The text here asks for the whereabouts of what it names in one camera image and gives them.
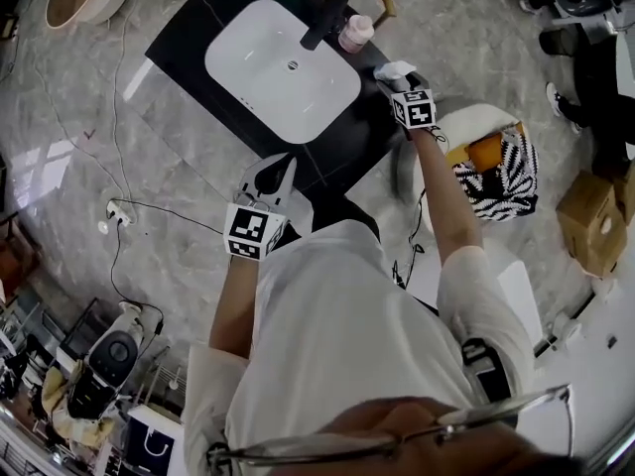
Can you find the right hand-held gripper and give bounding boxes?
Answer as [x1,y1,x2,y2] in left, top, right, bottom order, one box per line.
[375,72,438,131]

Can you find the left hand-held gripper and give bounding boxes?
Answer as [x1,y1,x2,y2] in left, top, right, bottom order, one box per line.
[222,153,299,263]

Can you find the white tissue item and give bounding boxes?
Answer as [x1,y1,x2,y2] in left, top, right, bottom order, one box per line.
[372,59,417,82]

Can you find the person's right forearm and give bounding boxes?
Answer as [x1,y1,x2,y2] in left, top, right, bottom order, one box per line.
[408,125,485,268]

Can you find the person's left forearm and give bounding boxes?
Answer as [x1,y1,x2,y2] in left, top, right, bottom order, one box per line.
[207,253,260,357]

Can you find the black sink counter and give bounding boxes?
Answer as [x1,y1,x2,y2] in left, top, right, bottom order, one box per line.
[143,0,429,202]

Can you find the white sink basin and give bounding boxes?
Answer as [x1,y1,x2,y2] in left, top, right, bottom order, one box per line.
[204,0,362,146]

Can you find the pink soap bottle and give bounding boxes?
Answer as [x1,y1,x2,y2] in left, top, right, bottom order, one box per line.
[337,14,376,55]

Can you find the black faucet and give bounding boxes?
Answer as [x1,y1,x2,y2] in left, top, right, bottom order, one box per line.
[300,0,349,52]

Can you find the orange cushion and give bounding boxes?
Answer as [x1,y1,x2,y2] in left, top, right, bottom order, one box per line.
[467,121,527,174]

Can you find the white power strip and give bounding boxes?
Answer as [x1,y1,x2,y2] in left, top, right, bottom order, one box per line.
[105,199,133,228]

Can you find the black white zebra bag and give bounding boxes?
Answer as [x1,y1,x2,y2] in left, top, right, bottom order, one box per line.
[451,130,541,224]

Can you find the person's white shirt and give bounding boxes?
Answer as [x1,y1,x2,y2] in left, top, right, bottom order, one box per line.
[181,218,538,476]

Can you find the large cardboard box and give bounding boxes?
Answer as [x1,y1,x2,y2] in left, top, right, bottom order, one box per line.
[555,170,629,279]

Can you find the small cardboard box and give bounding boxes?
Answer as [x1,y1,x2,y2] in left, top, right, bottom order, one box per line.
[611,160,635,213]

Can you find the person's face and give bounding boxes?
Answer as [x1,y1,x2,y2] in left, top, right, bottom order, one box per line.
[277,396,601,476]

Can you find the black waist pack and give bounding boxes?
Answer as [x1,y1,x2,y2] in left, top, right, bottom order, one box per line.
[459,336,513,406]

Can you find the person's eyeglasses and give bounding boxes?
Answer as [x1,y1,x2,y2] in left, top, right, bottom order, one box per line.
[205,383,577,471]

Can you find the dark blue shopping bag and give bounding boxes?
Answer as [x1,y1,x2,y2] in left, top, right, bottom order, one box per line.
[120,406,186,476]

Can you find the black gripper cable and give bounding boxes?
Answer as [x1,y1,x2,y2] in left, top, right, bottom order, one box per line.
[391,184,429,292]

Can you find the white floor cable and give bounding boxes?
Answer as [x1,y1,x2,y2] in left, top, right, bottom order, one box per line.
[29,0,138,203]

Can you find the black power cable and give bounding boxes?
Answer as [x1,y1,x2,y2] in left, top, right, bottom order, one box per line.
[108,197,230,337]

